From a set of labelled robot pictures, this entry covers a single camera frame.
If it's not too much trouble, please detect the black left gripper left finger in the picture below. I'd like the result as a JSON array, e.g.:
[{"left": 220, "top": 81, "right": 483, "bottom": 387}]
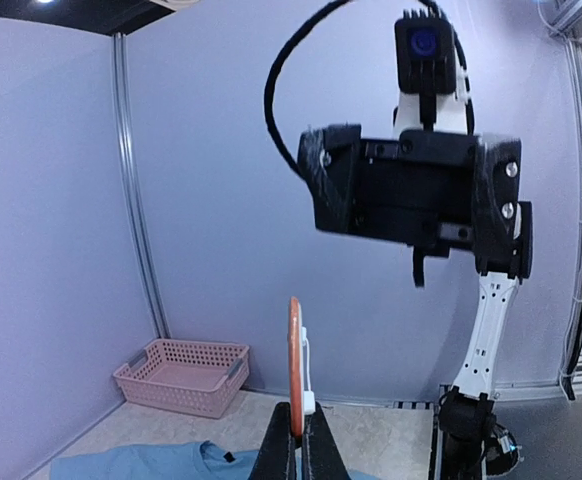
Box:
[{"left": 248, "top": 402, "right": 296, "bottom": 480}]

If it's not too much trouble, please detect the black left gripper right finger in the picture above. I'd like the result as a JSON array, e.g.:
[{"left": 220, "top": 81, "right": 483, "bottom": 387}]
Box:
[{"left": 302, "top": 403, "right": 350, "bottom": 480}]

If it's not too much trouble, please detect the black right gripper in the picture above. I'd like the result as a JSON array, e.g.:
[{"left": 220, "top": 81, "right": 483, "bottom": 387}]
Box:
[{"left": 298, "top": 125, "right": 533, "bottom": 288}]

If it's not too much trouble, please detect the orange round brooch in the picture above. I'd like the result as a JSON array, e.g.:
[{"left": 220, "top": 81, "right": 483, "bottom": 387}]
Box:
[{"left": 287, "top": 297, "right": 316, "bottom": 439}]

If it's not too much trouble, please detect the light blue printed t-shirt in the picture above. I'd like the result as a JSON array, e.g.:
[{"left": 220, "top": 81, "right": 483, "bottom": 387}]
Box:
[{"left": 49, "top": 440, "right": 382, "bottom": 480}]

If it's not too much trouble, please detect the pink plastic basket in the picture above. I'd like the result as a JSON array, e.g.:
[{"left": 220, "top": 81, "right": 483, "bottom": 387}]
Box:
[{"left": 113, "top": 339, "right": 250, "bottom": 419}]

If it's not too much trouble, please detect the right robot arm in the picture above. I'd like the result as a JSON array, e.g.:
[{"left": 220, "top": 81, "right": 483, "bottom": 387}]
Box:
[{"left": 297, "top": 125, "right": 532, "bottom": 479}]

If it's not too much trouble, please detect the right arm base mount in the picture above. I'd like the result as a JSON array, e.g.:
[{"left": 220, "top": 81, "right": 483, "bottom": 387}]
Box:
[{"left": 428, "top": 385, "right": 524, "bottom": 479}]

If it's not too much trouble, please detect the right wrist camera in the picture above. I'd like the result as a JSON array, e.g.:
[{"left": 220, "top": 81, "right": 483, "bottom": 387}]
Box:
[{"left": 393, "top": 1, "right": 475, "bottom": 135}]

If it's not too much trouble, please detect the right aluminium corner post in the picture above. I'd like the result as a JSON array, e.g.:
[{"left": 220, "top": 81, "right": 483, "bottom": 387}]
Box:
[{"left": 560, "top": 38, "right": 582, "bottom": 401}]

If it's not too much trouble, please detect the aluminium corner post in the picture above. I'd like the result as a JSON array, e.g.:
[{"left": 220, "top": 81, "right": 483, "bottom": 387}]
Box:
[
  {"left": 560, "top": 38, "right": 582, "bottom": 401},
  {"left": 112, "top": 33, "right": 171, "bottom": 339}
]

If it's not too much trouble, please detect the black right camera cable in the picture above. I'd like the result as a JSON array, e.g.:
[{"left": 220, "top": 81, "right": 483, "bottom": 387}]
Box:
[{"left": 263, "top": 0, "right": 477, "bottom": 176}]

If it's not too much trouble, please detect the left aluminium corner post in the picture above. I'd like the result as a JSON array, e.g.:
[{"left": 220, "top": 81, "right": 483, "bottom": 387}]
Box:
[{"left": 112, "top": 33, "right": 171, "bottom": 339}]

